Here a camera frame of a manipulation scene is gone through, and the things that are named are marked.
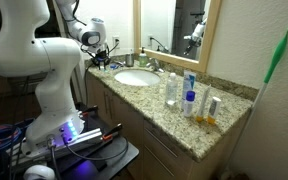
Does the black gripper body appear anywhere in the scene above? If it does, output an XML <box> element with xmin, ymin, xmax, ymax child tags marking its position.
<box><xmin>96</xmin><ymin>49</ymin><xmax>112</xmax><ymax>64</ymax></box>

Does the white round object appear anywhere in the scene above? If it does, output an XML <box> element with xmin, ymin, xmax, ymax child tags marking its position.
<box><xmin>23</xmin><ymin>164</ymin><xmax>57</xmax><ymax>180</ymax></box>

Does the stainless steel cup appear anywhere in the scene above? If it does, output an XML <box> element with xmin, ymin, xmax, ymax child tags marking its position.
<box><xmin>124</xmin><ymin>52</ymin><xmax>135</xmax><ymax>68</ymax></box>

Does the white sink basin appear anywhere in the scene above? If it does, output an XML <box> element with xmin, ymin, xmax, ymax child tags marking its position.
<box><xmin>113</xmin><ymin>68</ymin><xmax>162</xmax><ymax>88</ymax></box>

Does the green soap pump bottle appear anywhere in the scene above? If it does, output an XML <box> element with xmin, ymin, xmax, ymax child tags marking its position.
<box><xmin>138</xmin><ymin>46</ymin><xmax>149</xmax><ymax>68</ymax></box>

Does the orange black clamp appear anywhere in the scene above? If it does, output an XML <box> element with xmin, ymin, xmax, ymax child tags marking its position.
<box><xmin>78</xmin><ymin>104</ymin><xmax>99</xmax><ymax>119</ymax></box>
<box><xmin>101</xmin><ymin>123</ymin><xmax>124</xmax><ymax>143</ymax></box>

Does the chrome faucet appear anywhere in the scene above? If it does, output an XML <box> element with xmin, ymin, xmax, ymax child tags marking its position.
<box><xmin>146</xmin><ymin>57</ymin><xmax>165</xmax><ymax>74</ymax></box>

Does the beige vanity cabinet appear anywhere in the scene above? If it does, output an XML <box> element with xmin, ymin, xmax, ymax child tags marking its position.
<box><xmin>85</xmin><ymin>71</ymin><xmax>252</xmax><ymax>180</ymax></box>

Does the clear plastic bottle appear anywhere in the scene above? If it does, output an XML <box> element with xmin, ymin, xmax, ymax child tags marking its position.
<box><xmin>165</xmin><ymin>72</ymin><xmax>179</xmax><ymax>108</ymax></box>

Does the white blue cream tube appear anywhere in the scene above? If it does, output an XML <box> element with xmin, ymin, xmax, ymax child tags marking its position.
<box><xmin>180</xmin><ymin>69</ymin><xmax>197</xmax><ymax>111</ymax></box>

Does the white bottle blue cap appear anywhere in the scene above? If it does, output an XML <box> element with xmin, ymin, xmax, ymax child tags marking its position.
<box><xmin>183</xmin><ymin>90</ymin><xmax>196</xmax><ymax>118</ymax></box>

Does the wood framed mirror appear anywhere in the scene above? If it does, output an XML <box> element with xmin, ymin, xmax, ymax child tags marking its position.
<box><xmin>132</xmin><ymin>0</ymin><xmax>222</xmax><ymax>73</ymax></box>

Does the slim white tube orange cap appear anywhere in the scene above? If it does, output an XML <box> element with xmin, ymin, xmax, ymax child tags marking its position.
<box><xmin>195</xmin><ymin>84</ymin><xmax>212</xmax><ymax>123</ymax></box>

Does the short white tube orange cap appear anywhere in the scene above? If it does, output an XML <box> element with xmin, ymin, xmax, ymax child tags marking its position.
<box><xmin>206</xmin><ymin>96</ymin><xmax>222</xmax><ymax>126</ymax></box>

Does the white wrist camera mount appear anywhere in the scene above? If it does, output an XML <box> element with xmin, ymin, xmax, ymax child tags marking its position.
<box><xmin>91</xmin><ymin>41</ymin><xmax>107</xmax><ymax>54</ymax></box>

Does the white wall outlet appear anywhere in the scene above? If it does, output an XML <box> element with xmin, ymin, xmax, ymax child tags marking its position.
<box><xmin>112</xmin><ymin>34</ymin><xmax>121</xmax><ymax>50</ymax></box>

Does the black power cable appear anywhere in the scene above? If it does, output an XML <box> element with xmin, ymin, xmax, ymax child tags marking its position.
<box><xmin>83</xmin><ymin>39</ymin><xmax>120</xmax><ymax>106</ymax></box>

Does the silver cabinet door handle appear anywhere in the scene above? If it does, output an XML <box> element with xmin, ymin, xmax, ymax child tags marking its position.
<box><xmin>102</xmin><ymin>91</ymin><xmax>109</xmax><ymax>114</ymax></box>

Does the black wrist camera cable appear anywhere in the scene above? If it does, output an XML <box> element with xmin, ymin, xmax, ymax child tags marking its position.
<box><xmin>63</xmin><ymin>0</ymin><xmax>88</xmax><ymax>28</ymax></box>

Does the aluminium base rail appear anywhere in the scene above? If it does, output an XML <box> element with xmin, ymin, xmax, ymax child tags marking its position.
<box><xmin>5</xmin><ymin>128</ymin><xmax>105</xmax><ymax>168</ymax></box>

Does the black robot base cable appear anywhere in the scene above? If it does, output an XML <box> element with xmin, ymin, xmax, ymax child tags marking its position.
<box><xmin>47</xmin><ymin>137</ymin><xmax>62</xmax><ymax>180</ymax></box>
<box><xmin>63</xmin><ymin>137</ymin><xmax>130</xmax><ymax>162</ymax></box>

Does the silver drawer handle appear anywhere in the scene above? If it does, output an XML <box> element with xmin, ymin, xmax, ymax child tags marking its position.
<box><xmin>143</xmin><ymin>144</ymin><xmax>172</xmax><ymax>178</ymax></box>
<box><xmin>144</xmin><ymin>128</ymin><xmax>179</xmax><ymax>159</ymax></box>

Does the blue red cable bundle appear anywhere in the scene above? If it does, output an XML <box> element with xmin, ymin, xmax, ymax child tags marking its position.
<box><xmin>0</xmin><ymin>118</ymin><xmax>35</xmax><ymax>158</ymax></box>

